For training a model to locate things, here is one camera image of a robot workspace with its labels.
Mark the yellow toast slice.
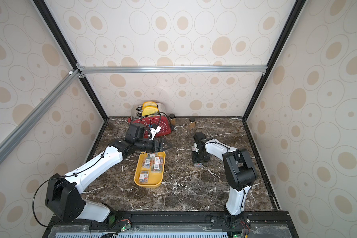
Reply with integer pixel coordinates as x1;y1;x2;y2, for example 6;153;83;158
142;106;160;116
142;101;158;109

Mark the red toaster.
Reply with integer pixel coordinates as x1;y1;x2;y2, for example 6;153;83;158
128;102;172;137

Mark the spice jar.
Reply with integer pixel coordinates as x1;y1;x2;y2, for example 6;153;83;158
189;117;196;130
169;114;176;127

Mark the yellow toast slice rear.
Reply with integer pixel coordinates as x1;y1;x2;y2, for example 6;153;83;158
142;101;158;109

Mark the yellow storage tray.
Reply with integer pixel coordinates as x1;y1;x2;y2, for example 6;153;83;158
134;152;166;188

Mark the left spice jar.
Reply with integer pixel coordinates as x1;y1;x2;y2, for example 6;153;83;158
169;114;176;127

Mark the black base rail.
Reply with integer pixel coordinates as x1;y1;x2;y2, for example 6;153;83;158
43;211;298;238

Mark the horizontal aluminium rail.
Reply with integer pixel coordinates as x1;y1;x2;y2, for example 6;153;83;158
79;65;267;74

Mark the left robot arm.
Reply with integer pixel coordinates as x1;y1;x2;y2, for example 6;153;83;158
45;123;172;227

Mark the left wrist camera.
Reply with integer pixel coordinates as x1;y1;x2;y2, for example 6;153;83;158
150;124;161;140

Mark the right spice jar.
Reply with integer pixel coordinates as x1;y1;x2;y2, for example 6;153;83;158
189;117;196;130

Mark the left aluminium rail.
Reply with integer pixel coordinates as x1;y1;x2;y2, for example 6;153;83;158
0;69;79;165

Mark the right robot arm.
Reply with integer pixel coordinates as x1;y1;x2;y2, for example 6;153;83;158
191;132;257;217

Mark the yellow toast slice front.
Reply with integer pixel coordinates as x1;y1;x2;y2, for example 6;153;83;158
142;106;160;116

